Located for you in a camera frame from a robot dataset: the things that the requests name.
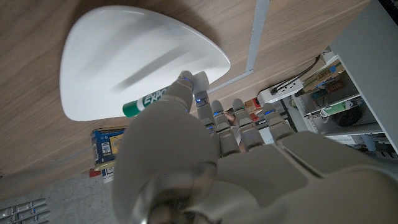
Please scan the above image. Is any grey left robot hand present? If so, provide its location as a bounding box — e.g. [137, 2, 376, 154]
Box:
[111, 70, 398, 224]

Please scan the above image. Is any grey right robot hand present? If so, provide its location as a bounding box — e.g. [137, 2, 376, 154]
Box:
[0, 197, 50, 224]

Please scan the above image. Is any green white marker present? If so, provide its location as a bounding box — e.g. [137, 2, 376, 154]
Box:
[122, 85, 170, 118]

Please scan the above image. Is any white paper plate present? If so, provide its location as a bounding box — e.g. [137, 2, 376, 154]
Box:
[58, 4, 231, 122]

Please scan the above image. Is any person in grey shirt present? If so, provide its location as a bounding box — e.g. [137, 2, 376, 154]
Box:
[224, 108, 246, 153]

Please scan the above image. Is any white canister blue label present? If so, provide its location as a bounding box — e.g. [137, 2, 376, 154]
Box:
[101, 167, 115, 184]

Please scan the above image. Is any white power box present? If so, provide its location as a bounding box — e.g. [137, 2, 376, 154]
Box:
[257, 78, 304, 106]

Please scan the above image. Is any printed cardboard box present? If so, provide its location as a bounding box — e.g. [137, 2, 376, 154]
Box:
[303, 62, 346, 93]

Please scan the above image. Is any white shelf unit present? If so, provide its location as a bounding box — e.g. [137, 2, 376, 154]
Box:
[292, 0, 398, 153]

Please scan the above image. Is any black power cable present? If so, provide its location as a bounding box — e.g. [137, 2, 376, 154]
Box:
[270, 54, 321, 96]

